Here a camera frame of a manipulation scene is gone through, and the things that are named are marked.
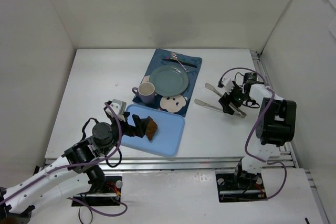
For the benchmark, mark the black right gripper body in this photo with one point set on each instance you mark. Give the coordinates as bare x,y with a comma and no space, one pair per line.
227,102

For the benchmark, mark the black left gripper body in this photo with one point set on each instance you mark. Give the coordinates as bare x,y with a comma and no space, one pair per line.
137,126

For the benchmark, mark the silver metal tongs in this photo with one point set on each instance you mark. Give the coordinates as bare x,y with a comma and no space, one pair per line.
210,105

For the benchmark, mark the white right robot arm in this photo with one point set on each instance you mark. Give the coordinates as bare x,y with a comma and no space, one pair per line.
274,127

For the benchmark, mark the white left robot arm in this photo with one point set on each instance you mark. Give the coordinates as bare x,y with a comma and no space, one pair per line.
77,170

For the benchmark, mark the light blue plastic tray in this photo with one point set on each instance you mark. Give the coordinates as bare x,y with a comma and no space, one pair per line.
166,140

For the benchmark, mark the lavender ceramic mug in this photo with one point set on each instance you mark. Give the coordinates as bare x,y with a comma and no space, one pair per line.
146,92

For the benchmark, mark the dark blue bear placemat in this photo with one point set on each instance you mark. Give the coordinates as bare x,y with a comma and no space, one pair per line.
174,104

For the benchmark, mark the teal green ceramic plate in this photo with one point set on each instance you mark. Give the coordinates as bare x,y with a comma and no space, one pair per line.
169,80

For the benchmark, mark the silver metal spoon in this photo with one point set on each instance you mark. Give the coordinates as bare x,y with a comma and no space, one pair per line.
175,58

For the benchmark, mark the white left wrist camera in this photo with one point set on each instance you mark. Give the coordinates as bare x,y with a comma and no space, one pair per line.
118,107

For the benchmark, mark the aluminium right side rail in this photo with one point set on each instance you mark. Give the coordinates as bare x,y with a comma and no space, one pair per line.
261,68

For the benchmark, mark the black handled knife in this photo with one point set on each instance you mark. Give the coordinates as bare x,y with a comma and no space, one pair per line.
186,63

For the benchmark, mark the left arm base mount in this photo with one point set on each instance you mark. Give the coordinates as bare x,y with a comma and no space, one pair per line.
108,195

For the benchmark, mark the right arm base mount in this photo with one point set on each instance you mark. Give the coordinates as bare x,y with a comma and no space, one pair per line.
231,191

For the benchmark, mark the aluminium table edge rail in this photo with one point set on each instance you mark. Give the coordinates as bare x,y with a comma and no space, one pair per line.
160,164

